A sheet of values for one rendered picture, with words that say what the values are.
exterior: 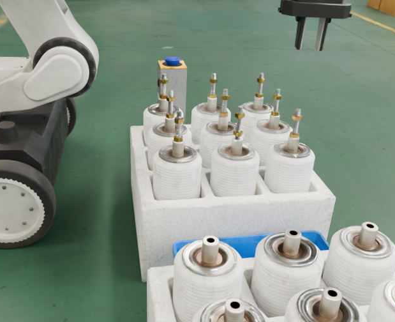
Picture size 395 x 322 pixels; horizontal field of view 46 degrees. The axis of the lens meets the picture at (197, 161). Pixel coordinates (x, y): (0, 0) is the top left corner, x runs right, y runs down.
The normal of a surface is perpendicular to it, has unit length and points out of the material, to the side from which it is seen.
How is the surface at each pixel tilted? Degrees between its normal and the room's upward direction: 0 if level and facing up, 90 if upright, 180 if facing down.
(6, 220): 90
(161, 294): 0
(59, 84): 90
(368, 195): 0
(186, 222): 90
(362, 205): 0
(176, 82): 90
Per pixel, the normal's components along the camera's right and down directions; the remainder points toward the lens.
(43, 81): 0.14, 0.47
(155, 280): 0.05, -0.89
